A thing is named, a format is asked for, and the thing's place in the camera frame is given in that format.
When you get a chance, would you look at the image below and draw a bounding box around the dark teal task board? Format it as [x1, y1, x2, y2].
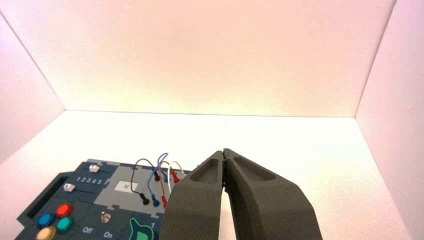
[13, 160, 193, 240]

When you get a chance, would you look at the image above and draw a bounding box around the blue jumper cable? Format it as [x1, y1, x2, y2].
[147, 152, 170, 208]

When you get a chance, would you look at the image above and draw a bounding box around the green push button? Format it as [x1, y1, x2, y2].
[56, 217, 76, 234]

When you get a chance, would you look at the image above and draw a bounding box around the yellow push button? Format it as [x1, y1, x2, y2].
[35, 226, 57, 240]

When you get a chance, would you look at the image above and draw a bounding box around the black jumper cable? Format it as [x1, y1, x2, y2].
[130, 158, 161, 206]

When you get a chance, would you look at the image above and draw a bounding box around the green rotary knob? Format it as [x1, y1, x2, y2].
[127, 217, 155, 240]

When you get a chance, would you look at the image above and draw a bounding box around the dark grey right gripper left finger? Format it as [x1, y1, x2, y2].
[159, 150, 225, 240]

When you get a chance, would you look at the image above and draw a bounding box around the red jumper cable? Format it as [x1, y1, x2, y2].
[158, 161, 181, 209]

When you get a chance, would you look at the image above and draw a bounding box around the red push button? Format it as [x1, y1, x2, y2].
[55, 204, 74, 219]

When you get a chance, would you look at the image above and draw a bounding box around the blue push button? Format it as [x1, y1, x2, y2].
[37, 213, 56, 229]

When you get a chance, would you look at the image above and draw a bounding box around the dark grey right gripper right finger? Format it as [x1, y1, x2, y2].
[223, 148, 324, 240]

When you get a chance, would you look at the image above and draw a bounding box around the white jumper cable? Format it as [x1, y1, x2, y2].
[166, 161, 186, 195]

